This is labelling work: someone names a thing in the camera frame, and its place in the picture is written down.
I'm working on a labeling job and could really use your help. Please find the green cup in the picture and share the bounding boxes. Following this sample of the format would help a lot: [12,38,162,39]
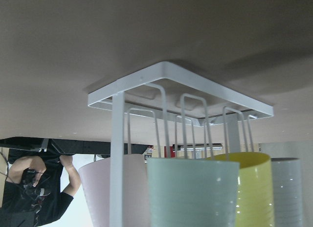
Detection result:
[147,158,240,227]

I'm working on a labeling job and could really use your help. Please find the white cup rack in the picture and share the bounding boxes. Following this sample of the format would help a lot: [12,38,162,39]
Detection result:
[88,62,273,227]

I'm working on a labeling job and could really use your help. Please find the pink cup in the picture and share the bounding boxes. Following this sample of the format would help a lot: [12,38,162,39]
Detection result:
[79,154,150,227]

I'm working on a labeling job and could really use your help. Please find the yellow cup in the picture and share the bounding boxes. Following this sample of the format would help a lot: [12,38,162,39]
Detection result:
[214,152,275,227]

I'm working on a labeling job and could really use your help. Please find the pale grey cup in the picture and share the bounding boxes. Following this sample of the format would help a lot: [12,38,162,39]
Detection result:
[271,158,303,227]

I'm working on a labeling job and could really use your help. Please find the person in black shirt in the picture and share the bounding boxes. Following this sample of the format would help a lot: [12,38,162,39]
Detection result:
[0,155,81,227]

